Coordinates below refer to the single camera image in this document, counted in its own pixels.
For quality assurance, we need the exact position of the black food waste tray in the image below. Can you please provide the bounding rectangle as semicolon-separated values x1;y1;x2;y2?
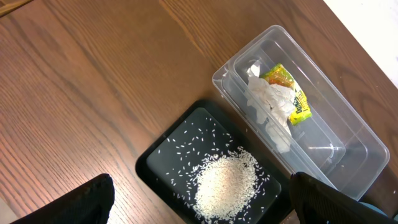
136;100;292;223

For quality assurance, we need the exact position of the mint green bowl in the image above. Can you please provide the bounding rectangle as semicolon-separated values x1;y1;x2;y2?
360;202;398;221

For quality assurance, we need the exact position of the pile of white rice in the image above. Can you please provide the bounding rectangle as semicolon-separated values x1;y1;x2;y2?
193;146;258;223

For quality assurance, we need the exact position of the clear plastic bin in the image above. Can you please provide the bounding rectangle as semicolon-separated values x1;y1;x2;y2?
213;25;390;200

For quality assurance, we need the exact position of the green snack wrapper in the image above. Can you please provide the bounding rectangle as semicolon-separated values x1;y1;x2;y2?
259;63;312;125

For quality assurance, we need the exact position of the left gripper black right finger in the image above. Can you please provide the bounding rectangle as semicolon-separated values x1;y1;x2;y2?
289;172;397;224

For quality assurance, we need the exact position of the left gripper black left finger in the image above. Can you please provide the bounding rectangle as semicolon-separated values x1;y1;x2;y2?
12;174;115;224

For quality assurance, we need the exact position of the white tissue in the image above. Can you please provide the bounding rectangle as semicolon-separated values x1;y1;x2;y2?
247;60;294;153

